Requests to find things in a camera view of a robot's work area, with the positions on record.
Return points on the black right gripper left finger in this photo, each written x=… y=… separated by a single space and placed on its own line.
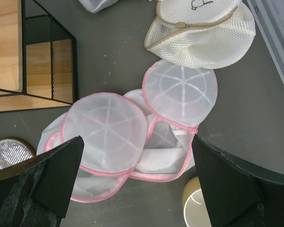
x=37 y=192

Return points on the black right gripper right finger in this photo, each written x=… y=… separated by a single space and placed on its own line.
x=238 y=193

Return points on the blue zipper white mesh bag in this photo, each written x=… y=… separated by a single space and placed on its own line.
x=95 y=6

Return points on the pink trimmed mesh laundry bag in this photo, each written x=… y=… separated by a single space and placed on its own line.
x=145 y=134

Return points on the beige trimmed cream mesh bag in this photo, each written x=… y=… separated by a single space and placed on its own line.
x=208 y=34

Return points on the yellow ceramic mug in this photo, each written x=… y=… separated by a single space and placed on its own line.
x=194 y=209

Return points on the silver round insulated pad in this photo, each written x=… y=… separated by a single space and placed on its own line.
x=13 y=151

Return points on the black wire wooden shelf rack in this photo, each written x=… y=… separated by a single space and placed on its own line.
x=38 y=58

